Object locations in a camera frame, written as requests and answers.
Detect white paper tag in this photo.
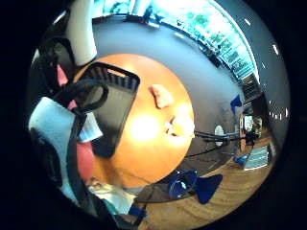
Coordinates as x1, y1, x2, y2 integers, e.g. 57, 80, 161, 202
78, 111, 105, 144

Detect black plastic tray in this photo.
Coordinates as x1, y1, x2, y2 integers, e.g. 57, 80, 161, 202
74, 61, 141, 159

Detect white pillar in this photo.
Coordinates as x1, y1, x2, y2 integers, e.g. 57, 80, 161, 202
64, 0, 99, 67

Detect pink soft toy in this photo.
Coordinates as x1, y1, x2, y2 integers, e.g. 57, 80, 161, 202
148, 83, 176, 110

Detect white round stool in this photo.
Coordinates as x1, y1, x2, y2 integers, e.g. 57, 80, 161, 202
213, 125, 225, 148

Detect blue chair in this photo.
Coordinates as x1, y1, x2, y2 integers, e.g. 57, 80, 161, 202
232, 154, 250, 168
229, 93, 245, 115
167, 169, 224, 206

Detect black tripod stand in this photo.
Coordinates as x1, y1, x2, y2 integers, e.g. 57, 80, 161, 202
186, 128, 261, 159

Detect glass window front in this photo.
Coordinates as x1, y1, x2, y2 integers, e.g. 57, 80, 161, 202
92, 0, 261, 84

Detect striped floor mat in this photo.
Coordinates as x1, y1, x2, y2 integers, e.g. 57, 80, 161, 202
244, 145, 272, 171

